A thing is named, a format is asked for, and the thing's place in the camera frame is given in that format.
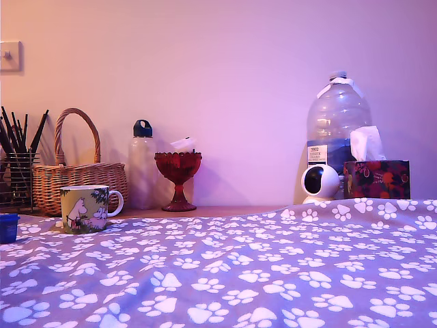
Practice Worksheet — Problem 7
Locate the dark blue coffee capsule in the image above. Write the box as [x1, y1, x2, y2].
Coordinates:
[0, 213, 20, 244]

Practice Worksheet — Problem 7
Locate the red glass goblet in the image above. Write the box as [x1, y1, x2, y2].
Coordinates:
[154, 151, 203, 212]

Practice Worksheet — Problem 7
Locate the white packet in goblet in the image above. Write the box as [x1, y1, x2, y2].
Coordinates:
[169, 135, 197, 154]

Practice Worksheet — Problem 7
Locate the clear bottle with dark cap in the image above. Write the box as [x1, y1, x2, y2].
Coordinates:
[128, 119, 158, 210]

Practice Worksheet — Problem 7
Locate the paw print blanket cloth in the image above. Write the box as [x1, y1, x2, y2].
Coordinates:
[0, 197, 437, 328]

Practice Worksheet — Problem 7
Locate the large clear water bottle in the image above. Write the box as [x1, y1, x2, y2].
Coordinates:
[304, 70, 373, 203]

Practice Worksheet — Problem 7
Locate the cartoon print ceramic mug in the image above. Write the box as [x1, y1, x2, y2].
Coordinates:
[60, 184, 124, 235]

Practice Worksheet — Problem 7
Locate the white tissue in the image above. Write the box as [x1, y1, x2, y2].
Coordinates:
[349, 125, 387, 161]

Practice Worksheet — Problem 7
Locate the floral tissue box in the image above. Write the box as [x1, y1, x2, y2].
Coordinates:
[342, 159, 411, 200]

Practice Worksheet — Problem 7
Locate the small white round camera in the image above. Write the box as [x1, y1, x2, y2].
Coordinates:
[300, 165, 345, 205]

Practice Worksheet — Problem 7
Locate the wicker basket with handle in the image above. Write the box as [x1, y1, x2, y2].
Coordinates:
[32, 107, 129, 216]

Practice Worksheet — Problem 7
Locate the black utensil handle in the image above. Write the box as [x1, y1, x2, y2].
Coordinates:
[10, 111, 25, 154]
[20, 113, 29, 154]
[0, 117, 12, 154]
[0, 105, 20, 154]
[29, 109, 50, 154]

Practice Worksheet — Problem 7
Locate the wire utensil rack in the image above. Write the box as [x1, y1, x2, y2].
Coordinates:
[0, 152, 41, 214]

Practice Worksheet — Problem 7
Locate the wall switch plate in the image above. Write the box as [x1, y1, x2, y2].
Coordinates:
[0, 40, 24, 72]

